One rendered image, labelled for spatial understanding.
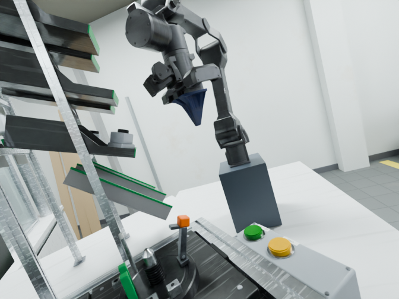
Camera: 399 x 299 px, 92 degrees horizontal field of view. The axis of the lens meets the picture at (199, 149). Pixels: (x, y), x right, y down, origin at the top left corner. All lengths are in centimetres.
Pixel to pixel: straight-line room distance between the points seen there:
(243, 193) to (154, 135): 255
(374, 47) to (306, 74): 80
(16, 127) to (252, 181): 60
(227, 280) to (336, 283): 16
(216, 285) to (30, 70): 59
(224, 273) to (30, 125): 52
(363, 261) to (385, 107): 300
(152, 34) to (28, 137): 38
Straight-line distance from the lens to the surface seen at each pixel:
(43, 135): 58
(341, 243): 60
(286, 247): 42
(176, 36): 44
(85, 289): 57
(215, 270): 41
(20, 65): 62
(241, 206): 62
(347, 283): 39
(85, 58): 75
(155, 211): 59
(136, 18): 40
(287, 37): 306
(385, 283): 53
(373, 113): 339
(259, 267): 41
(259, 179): 59
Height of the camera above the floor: 123
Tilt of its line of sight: 9 degrees down
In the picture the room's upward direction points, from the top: 18 degrees counter-clockwise
